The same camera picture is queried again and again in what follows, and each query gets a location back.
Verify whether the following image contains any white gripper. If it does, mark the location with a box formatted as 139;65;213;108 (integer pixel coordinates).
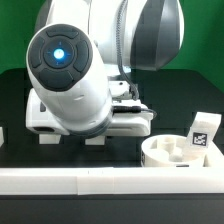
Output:
26;89;153;137

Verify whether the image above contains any white round stool seat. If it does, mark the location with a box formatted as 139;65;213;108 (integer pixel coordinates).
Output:
141;135;205;168

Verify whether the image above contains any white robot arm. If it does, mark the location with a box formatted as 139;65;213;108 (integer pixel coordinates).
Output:
26;0;184;138

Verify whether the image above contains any white U-shaped barrier wall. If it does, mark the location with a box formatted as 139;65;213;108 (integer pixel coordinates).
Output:
0;126;224;196

